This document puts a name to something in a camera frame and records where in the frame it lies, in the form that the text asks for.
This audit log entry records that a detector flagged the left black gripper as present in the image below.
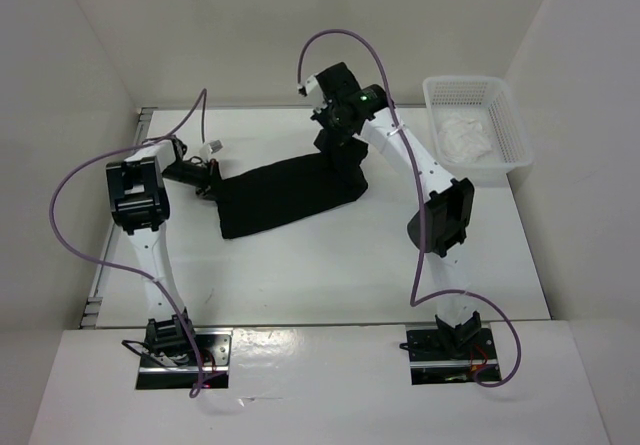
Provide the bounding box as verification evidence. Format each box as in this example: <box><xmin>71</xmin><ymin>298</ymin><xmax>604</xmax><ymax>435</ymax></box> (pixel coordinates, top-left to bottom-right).
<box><xmin>162</xmin><ymin>159</ymin><xmax>235</xmax><ymax>204</ymax></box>

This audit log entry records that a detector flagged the black tank top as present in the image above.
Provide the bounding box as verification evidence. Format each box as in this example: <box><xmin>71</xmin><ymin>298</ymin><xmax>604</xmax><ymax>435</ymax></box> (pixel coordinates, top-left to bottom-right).
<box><xmin>211</xmin><ymin>140</ymin><xmax>368</xmax><ymax>240</ymax></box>

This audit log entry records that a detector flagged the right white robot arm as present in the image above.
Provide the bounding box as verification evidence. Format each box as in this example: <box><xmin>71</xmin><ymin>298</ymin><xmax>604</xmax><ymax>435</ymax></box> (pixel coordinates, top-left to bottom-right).
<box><xmin>302</xmin><ymin>62</ymin><xmax>475</xmax><ymax>290</ymax></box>

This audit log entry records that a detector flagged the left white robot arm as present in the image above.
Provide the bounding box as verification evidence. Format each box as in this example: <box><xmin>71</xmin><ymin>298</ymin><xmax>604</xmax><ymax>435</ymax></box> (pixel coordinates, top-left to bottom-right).
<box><xmin>106</xmin><ymin>136</ymin><xmax>199</xmax><ymax>366</ymax></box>

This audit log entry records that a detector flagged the white tank top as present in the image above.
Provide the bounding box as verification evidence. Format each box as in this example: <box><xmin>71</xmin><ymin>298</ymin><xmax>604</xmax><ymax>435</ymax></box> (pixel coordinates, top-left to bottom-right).
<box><xmin>437</xmin><ymin>114</ymin><xmax>493</xmax><ymax>164</ymax></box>

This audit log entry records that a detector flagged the white plastic basket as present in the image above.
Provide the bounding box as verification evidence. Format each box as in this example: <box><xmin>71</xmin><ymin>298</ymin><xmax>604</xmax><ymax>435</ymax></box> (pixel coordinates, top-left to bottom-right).
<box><xmin>422</xmin><ymin>75</ymin><xmax>533</xmax><ymax>180</ymax></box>

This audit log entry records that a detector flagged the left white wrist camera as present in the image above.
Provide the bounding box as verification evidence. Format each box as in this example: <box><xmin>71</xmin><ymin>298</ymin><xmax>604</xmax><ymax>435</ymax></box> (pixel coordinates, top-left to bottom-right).
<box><xmin>198</xmin><ymin>140</ymin><xmax>223</xmax><ymax>162</ymax></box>

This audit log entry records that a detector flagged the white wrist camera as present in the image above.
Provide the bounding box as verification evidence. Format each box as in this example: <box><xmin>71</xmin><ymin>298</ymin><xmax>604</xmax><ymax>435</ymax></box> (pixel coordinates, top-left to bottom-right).
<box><xmin>198</xmin><ymin>140</ymin><xmax>223</xmax><ymax>162</ymax></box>
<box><xmin>298</xmin><ymin>75</ymin><xmax>325</xmax><ymax>108</ymax></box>

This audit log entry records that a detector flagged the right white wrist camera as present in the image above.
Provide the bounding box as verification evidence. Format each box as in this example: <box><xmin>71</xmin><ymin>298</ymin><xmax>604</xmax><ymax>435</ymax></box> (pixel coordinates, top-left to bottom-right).
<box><xmin>298</xmin><ymin>75</ymin><xmax>325</xmax><ymax>108</ymax></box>

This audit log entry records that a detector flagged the aluminium table edge rail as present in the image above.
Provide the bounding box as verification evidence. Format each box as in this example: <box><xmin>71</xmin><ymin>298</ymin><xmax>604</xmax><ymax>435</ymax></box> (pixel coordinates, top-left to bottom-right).
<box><xmin>78</xmin><ymin>107</ymin><xmax>157</xmax><ymax>330</ymax></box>

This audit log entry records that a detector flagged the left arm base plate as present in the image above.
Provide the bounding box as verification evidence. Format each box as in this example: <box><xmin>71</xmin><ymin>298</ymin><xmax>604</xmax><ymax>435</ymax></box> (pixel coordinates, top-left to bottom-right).
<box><xmin>121</xmin><ymin>328</ymin><xmax>232</xmax><ymax>391</ymax></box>

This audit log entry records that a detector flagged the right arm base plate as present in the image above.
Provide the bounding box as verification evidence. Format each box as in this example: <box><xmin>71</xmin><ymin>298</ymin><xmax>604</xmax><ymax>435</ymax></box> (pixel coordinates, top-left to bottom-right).
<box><xmin>399</xmin><ymin>326</ymin><xmax>502</xmax><ymax>385</ymax></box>

